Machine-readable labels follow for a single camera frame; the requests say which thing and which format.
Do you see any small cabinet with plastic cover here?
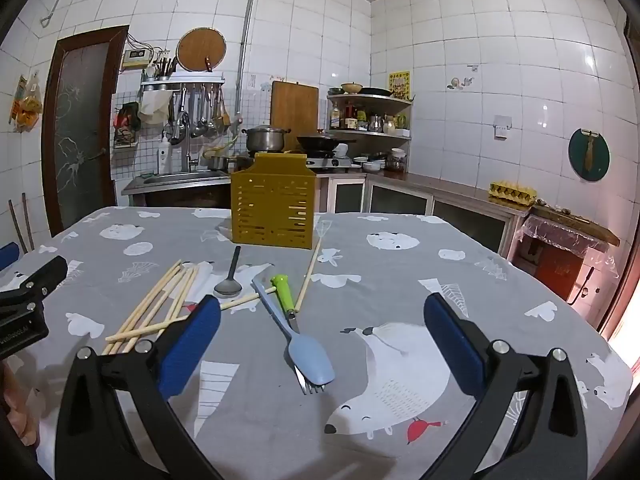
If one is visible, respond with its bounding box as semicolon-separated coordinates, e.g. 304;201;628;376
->
514;199;622;303

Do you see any wall wire basket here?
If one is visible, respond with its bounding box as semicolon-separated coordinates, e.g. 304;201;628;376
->
113;102;140;150

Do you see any kitchen counter with cabinets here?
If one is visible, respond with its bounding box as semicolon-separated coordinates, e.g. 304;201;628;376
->
121;169;532;263

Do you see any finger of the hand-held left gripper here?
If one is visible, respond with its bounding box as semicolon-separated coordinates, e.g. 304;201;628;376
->
0;241;21;272
0;255;68;317

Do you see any yellow egg tray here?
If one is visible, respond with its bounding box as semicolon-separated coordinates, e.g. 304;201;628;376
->
488;181;539;206

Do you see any rack cutlery holder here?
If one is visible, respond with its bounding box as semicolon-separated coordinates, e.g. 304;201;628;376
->
145;56;178;82

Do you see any yellow wall poster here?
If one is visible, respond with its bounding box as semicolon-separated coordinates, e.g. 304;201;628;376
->
388;70;411;99

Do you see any white hanging cloth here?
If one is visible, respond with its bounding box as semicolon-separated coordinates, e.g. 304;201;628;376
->
138;91;169;126

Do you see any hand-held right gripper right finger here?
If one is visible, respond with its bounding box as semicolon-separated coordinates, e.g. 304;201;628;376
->
420;292;588;480

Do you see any single wooden chopstick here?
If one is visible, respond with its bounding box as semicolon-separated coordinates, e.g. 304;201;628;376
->
294;237;322;312
219;286;277;312

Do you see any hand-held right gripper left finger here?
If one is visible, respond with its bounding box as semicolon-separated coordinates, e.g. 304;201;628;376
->
54;294;224;480

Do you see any thin wooden stick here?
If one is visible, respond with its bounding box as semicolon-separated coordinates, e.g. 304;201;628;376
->
7;199;28;256
21;192;36;252

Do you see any yellow slotted utensil holder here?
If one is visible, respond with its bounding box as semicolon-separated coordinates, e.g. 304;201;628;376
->
230;152;317;250

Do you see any light blue plastic spoon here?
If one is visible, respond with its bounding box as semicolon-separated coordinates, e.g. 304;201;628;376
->
251;276;336;387

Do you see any chrome faucet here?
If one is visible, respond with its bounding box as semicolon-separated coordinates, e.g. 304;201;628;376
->
185;130;202;173

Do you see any steel pot with lid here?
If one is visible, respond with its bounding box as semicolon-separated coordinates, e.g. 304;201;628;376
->
242;126;292;154

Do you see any brown hanging brush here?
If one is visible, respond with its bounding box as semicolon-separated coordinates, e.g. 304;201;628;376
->
582;130;598;173

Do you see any bunch of wooden chopsticks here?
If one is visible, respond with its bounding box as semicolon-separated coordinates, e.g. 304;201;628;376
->
104;259;201;357

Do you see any brown door with frosted glass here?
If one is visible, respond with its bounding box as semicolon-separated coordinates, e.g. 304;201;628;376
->
41;25;131;237

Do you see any row of hanging kitchen utensils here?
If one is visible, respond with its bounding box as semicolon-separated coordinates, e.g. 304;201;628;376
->
165;85;232;147

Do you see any black wok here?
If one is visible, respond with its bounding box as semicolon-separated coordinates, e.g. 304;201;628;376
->
296;132;357;154

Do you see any rectangular wooden cutting board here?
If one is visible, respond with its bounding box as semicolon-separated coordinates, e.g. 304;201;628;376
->
270;80;320;139

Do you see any person's left hand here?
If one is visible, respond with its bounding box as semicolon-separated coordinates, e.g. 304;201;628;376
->
0;360;38;446

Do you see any green frog figure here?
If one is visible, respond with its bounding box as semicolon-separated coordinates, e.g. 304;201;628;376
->
270;274;328;396

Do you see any stack of white bowls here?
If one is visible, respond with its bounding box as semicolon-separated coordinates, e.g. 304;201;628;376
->
351;152;389;174

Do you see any beige wall control box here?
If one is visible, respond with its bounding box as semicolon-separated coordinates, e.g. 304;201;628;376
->
122;47;154;69

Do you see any round green wall board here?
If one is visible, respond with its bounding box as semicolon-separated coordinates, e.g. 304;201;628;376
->
568;127;611;181

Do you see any round wooden pot lid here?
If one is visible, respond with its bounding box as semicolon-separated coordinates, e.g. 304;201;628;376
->
176;27;227;74

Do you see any dark metal spoon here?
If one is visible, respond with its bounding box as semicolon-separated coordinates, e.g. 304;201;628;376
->
213;245;244;297

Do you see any steel gas stove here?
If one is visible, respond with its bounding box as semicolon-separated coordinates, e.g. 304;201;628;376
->
306;156;352;171

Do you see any steel kitchen sink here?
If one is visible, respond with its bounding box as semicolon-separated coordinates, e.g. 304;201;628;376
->
141;170;230;185

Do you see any grey wall pipe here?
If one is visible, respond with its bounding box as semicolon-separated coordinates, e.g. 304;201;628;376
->
237;0;262;122

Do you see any steel wall rack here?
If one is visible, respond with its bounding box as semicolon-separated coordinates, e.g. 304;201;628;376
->
140;75;226;93

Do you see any row of condiment bottles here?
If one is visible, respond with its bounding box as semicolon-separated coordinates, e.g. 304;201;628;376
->
330;102;410;133

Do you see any grey printed tablecloth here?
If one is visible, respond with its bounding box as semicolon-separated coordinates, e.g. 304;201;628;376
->
0;205;633;480

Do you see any hanging plastic bag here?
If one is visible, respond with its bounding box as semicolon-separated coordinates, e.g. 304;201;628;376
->
8;73;44;134

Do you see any steel corner shelf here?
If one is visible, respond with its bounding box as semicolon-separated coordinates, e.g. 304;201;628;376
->
327;91;414;142

